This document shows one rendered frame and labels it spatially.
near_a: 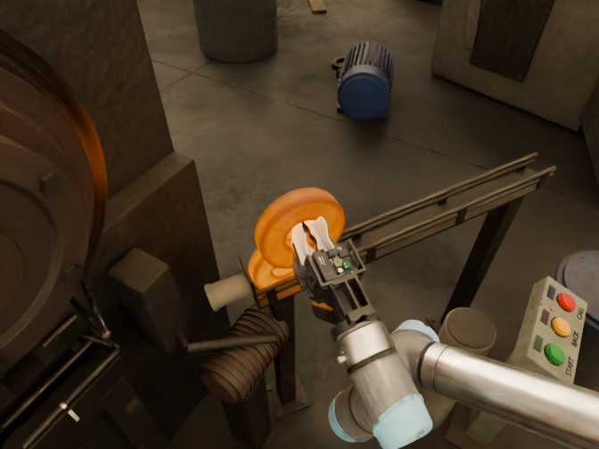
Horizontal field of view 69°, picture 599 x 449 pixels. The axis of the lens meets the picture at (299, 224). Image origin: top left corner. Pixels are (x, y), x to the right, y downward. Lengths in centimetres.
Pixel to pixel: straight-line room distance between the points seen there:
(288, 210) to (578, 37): 230
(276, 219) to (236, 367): 45
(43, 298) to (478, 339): 90
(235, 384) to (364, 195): 136
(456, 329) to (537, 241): 113
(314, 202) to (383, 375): 27
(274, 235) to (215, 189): 153
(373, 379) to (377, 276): 126
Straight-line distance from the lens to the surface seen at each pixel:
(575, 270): 151
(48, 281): 58
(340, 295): 63
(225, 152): 244
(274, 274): 95
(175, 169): 94
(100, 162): 66
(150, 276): 85
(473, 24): 296
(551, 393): 67
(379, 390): 60
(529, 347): 105
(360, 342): 61
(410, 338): 76
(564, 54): 283
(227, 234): 198
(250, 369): 104
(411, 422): 60
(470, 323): 115
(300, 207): 68
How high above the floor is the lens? 144
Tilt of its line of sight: 46 degrees down
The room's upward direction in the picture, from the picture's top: straight up
